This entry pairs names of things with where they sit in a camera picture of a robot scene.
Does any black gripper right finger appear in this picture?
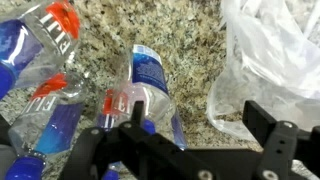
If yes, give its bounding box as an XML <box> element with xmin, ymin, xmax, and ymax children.
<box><xmin>242</xmin><ymin>99</ymin><xmax>320</xmax><ymax>180</ymax></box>

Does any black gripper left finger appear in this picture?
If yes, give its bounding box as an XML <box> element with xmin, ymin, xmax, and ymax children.
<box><xmin>59</xmin><ymin>99</ymin><xmax>218</xmax><ymax>180</ymax></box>

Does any Fiji water bottle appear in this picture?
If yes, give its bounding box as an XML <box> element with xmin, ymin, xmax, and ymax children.
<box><xmin>94</xmin><ymin>83</ymin><xmax>134</xmax><ymax>180</ymax></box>
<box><xmin>0</xmin><ymin>0</ymin><xmax>83</xmax><ymax>101</ymax></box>
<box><xmin>126</xmin><ymin>43</ymin><xmax>189</xmax><ymax>151</ymax></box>
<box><xmin>3</xmin><ymin>71</ymin><xmax>89</xmax><ymax>180</ymax></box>

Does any clear plastic bag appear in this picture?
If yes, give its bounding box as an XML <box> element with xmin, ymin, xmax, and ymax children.
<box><xmin>206</xmin><ymin>0</ymin><xmax>320</xmax><ymax>141</ymax></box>

